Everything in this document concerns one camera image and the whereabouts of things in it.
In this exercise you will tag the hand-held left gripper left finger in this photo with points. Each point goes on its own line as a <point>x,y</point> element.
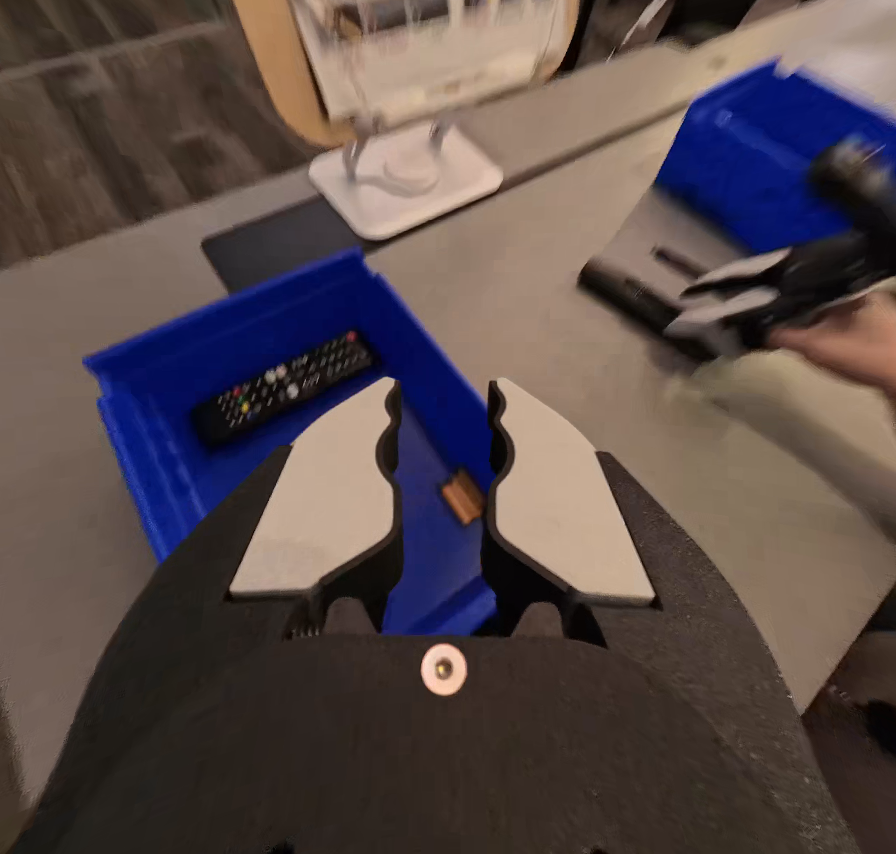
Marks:
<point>322,504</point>

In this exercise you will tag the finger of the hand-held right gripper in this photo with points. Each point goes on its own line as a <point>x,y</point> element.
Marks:
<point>728,322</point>
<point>742,273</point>

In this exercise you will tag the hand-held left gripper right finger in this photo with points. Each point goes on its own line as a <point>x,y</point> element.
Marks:
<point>560,511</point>

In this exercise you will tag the black battery cover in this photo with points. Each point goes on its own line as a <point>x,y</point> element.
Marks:
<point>675,260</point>

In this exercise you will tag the black remote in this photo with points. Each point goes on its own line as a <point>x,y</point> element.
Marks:
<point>630,297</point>
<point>287,388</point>

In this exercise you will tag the blue plastic bin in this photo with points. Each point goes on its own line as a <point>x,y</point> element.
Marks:
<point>735,167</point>
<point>175,392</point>

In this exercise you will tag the person's right hand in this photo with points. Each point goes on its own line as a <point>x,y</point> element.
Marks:
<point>854,343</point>

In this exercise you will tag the dark rectangular table panel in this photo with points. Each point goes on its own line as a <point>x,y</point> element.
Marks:
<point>273,244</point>

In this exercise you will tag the instruction sheet on stand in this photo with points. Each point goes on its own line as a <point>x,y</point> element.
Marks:
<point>259,41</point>

